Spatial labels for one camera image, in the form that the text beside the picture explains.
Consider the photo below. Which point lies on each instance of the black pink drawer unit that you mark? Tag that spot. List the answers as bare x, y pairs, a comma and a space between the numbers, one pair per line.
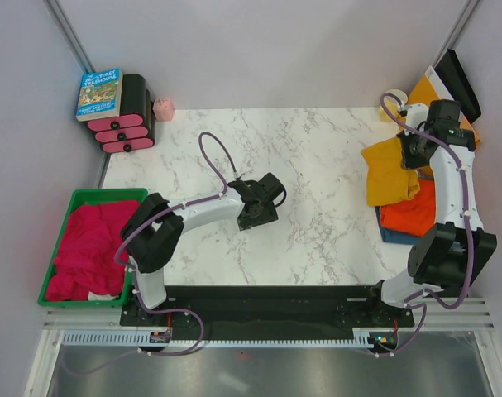
134, 128

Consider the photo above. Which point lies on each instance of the pink crumpled t shirt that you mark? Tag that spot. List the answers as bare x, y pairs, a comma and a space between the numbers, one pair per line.
85, 269

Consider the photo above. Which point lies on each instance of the black folder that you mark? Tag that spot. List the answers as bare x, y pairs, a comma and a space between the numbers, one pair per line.
453, 76

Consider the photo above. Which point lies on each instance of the yellow t shirt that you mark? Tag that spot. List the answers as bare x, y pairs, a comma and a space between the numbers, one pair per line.
387, 181

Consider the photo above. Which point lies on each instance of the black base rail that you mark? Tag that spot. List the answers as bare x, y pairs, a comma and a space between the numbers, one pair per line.
268, 313

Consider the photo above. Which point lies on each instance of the orange padded envelope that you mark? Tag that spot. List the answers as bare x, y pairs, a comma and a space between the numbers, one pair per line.
423, 93

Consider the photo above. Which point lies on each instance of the green plastic tray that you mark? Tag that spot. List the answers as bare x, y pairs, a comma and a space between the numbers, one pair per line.
78, 198

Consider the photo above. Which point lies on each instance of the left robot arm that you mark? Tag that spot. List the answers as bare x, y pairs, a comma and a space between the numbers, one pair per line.
151, 235

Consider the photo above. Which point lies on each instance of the orange folded t shirt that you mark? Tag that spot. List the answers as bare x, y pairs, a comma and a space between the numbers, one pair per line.
414, 217

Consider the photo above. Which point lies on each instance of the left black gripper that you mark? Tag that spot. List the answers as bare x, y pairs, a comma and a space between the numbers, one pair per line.
269, 215

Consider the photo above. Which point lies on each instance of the yellow mug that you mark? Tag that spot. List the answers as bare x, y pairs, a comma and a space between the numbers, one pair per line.
394, 100

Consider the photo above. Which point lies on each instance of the blue folded t shirt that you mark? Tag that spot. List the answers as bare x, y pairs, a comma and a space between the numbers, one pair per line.
389, 236

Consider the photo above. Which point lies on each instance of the white grey envelope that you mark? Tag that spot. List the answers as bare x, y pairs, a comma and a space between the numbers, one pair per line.
439, 88

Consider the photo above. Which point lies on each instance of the blue treehouse book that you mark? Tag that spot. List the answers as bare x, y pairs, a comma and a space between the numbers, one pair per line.
99, 95

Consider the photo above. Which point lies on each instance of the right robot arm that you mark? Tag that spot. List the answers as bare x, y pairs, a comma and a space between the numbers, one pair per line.
444, 263

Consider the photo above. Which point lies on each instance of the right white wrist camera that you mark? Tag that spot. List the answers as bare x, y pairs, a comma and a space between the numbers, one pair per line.
414, 115

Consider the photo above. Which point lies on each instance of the small pink cube box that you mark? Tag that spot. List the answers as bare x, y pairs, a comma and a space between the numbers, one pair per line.
163, 110

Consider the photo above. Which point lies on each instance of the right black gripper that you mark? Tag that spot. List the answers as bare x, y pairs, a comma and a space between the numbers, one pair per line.
409, 162

